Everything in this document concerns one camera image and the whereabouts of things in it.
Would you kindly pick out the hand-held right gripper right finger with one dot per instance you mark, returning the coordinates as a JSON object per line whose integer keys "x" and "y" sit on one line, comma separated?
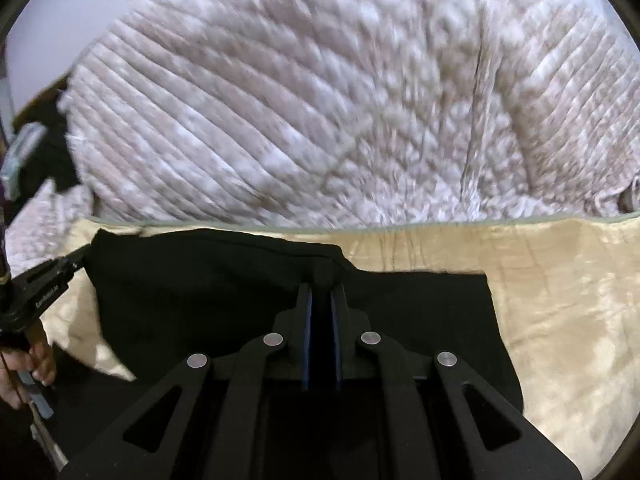
{"x": 336, "y": 340}

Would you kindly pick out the person's left hand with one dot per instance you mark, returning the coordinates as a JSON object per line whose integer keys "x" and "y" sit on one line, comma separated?
{"x": 42, "y": 360}

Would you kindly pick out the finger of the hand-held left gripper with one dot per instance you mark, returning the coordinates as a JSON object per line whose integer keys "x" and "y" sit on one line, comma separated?
{"x": 47, "y": 287}

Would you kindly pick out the beige satin sheet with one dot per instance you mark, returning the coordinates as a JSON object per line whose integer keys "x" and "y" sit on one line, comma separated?
{"x": 550, "y": 310}

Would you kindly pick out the black pants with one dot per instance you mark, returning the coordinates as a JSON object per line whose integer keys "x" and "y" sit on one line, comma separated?
{"x": 200, "y": 285}

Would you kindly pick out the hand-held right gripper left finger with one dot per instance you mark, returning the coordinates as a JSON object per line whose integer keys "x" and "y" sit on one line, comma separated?
{"x": 306, "y": 340}

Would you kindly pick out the white beige quilted blanket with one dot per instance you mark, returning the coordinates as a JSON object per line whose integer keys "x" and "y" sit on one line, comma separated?
{"x": 300, "y": 85}

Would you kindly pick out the light blue cloth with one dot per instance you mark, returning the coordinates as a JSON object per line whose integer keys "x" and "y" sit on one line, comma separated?
{"x": 20, "y": 152}

